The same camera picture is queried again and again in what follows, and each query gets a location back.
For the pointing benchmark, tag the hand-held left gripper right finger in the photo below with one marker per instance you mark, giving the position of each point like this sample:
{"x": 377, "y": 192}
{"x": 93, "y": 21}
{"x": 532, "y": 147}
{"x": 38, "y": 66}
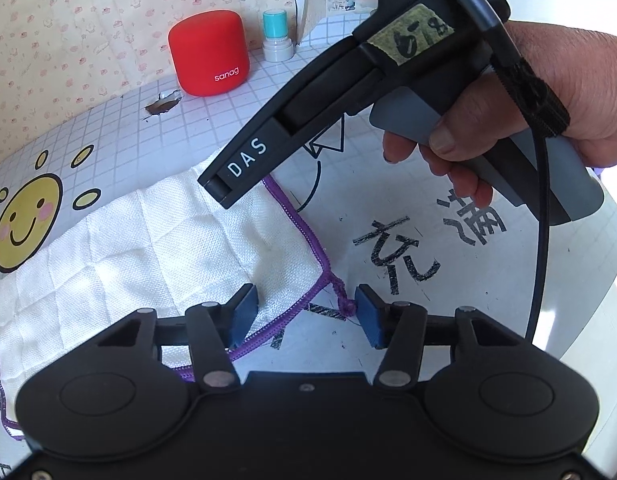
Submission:
{"x": 369, "y": 322}

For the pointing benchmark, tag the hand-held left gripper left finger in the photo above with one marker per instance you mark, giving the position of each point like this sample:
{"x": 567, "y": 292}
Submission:
{"x": 243, "y": 317}

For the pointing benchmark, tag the white towel purple edge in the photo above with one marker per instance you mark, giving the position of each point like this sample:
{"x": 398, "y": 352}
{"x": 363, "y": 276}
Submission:
{"x": 163, "y": 245}

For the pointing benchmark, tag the person's right hand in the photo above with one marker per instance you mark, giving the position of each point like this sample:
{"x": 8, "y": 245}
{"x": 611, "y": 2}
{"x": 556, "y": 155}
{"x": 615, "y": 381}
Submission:
{"x": 588, "y": 85}

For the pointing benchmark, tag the wooden bookshelf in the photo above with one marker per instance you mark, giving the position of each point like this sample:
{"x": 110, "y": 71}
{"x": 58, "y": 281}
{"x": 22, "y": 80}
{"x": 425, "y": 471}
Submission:
{"x": 313, "y": 5}

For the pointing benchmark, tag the teal capped stamp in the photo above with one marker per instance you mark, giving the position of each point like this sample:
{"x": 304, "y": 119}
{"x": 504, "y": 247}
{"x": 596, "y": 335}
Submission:
{"x": 276, "y": 25}

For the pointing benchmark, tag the red round speaker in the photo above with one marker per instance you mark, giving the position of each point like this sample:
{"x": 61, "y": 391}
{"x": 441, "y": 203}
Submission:
{"x": 208, "y": 45}

